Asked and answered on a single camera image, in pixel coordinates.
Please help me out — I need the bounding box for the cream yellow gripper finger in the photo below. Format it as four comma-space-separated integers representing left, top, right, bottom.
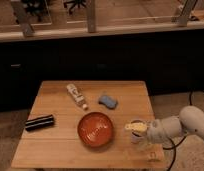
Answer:
125, 122, 147, 132

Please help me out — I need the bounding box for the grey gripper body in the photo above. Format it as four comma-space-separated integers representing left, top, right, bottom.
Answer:
147, 120, 160, 143

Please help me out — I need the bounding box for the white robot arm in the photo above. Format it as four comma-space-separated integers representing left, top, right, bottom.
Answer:
124, 106, 204, 143

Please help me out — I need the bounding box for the blue sponge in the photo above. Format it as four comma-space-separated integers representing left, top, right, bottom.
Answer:
98, 95, 118, 109

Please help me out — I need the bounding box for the red orange bowl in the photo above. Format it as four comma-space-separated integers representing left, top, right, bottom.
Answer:
77, 112, 114, 148

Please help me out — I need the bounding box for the white tube bottle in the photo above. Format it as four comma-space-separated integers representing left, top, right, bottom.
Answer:
66, 84, 88, 110

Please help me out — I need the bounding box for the black office chair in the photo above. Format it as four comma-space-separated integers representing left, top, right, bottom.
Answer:
63, 0, 86, 15
19, 0, 48, 22

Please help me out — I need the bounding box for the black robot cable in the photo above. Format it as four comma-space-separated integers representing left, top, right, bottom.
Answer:
162, 89, 204, 171

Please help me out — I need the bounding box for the grey metal post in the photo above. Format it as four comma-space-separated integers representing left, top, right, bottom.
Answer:
10, 0, 34, 37
86, 0, 96, 33
177, 0, 198, 27

